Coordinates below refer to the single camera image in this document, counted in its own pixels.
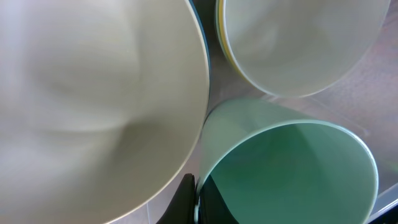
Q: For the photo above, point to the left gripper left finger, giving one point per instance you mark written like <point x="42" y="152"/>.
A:
<point x="181" y="207"/>

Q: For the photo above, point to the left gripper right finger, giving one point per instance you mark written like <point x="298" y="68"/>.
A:
<point x="212" y="208"/>

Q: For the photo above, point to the mint green cup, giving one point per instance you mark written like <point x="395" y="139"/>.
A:
<point x="271" y="164"/>

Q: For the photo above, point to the beige large bowl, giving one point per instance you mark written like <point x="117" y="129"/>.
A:
<point x="99" y="108"/>

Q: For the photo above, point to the white small bowl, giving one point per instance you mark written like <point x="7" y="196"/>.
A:
<point x="296" y="48"/>

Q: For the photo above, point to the yellow small bowl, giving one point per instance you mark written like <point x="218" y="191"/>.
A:
<point x="221" y="33"/>

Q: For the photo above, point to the dark blue large bowl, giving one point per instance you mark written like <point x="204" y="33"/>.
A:
<point x="200" y="65"/>

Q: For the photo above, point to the clear plastic storage container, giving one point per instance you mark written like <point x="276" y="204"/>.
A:
<point x="364" y="101"/>

